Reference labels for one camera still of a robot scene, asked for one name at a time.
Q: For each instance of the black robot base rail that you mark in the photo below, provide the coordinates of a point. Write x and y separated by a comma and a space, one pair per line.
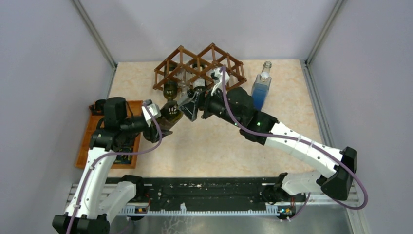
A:
212, 194

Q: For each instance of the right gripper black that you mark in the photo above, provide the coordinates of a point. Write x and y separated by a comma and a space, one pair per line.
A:
191, 108

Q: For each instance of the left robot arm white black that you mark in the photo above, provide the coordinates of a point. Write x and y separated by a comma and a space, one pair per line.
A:
87, 213

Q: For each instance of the white toothed cable strip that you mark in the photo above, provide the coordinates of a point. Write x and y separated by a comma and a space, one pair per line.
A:
131, 210

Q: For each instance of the brown label wine bottle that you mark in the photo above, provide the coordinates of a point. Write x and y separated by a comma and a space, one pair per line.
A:
170, 115

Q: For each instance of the small clear glass bottle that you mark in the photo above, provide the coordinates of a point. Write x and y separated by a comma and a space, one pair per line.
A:
184, 87

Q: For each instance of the black patterned coaster in tray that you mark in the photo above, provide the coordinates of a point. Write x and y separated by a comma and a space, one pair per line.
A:
124, 159

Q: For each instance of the white label wine bottle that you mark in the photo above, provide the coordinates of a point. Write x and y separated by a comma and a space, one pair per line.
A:
199, 84

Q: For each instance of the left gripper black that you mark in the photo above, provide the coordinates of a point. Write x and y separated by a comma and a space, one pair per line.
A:
155, 136

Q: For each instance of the blue square glass bottle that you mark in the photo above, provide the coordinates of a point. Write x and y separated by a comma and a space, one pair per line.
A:
259, 93

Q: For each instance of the brown wooden wine rack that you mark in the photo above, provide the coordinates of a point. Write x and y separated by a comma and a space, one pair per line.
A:
185, 67

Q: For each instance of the dark green wine bottle left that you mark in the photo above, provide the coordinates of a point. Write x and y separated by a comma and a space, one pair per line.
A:
170, 90

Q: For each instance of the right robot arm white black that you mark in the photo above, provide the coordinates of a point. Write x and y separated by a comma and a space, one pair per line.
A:
333, 168

